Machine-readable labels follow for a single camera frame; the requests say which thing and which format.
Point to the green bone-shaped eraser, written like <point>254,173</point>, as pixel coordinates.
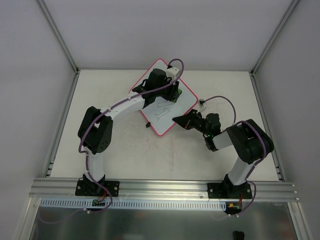
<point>177,93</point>

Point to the white slotted cable duct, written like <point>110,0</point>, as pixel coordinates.
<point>135,204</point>

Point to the right aluminium frame post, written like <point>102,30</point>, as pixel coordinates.
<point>275,34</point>

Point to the aluminium frame post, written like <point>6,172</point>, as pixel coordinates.
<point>275,34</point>
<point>57,34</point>

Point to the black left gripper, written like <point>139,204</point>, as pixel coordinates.
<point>173,91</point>

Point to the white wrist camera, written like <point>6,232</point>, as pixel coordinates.
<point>201,105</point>
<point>172,72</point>

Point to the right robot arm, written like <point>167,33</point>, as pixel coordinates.
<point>250,142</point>

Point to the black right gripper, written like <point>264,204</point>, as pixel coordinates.
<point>191,119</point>

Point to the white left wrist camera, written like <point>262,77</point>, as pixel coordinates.
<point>172,72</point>

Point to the black object at bottom edge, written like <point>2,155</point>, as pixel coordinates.
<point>238,235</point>

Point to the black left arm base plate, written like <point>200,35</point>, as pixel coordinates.
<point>112,187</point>

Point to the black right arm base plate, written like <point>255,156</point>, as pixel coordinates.
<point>219,191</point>

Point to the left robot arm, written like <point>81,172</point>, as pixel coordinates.
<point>96,128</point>

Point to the left aluminium frame post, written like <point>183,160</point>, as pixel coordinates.
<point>57,34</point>

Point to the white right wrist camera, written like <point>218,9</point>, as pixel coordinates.
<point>201,105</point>

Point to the aluminium mounting rail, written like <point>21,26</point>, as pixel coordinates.
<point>181,190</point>

